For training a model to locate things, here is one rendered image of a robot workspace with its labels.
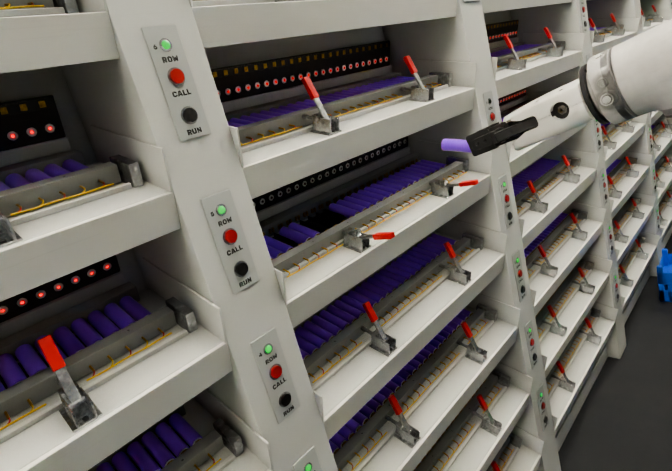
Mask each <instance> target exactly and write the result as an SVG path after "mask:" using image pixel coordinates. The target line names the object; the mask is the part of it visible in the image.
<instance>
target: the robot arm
mask: <svg viewBox="0 0 672 471"><path fill-rule="evenodd" d="M656 110H659V111H662V112H663V113H664V115H665V117H666V119H667V122H668V124H669V127H670V129H671V132H672V19H670V20H668V21H666V22H664V23H662V24H660V25H658V26H656V27H654V28H652V29H649V30H647V31H645V32H643V33H641V34H639V35H637V36H635V37H633V38H631V39H628V40H626V41H624V42H622V43H620V44H618V45H616V46H614V47H612V48H610V49H608V50H606V51H603V52H601V53H599V54H597V55H595V56H593V57H591V58H590V59H589V60H588V63H587V64H585V65H583V66H581V68H580V70H579V79H577V80H574V81H572V82H570V83H568V84H566V85H563V86H561V87H559V88H557V89H555V90H553V91H551V92H549V93H547V94H545V95H543V96H541V97H539V98H537V99H535V100H533V101H531V102H529V103H527V104H526V105H524V106H522V107H520V108H519V109H517V110H515V111H514V112H512V113H510V114H509V115H507V116H505V117H504V119H503V122H501V123H500V124H499V122H497V123H495V124H492V125H490V126H488V127H486V128H483V129H481V130H479V131H477V132H475V133H473V134H471V135H468V136H467V137H466V141H467V143H468V145H469V148H470V150H471V152H472V155H473V156H478V155H481V154H483V153H486V152H488V151H491V150H493V149H496V148H498V147H499V146H500V145H503V144H505V143H508V142H510V141H514V140H515V139H517V140H516V141H515V142H514V143H513V144H514V146H515V147H514V149H515V150H518V151H519V150H522V149H524V148H526V147H529V146H531V145H534V144H536V143H539V142H541V141H544V140H547V139H549V138H552V137H554V136H557V135H559V134H562V133H564V132H567V131H569V130H572V129H574V128H577V127H579V126H581V125H583V124H586V123H588V122H590V121H592V120H594V119H596V120H597V121H598V122H599V123H601V124H607V123H612V124H618V123H621V122H624V121H627V120H630V119H632V118H635V117H638V116H641V115H644V114H646V113H649V112H652V111H656Z"/></svg>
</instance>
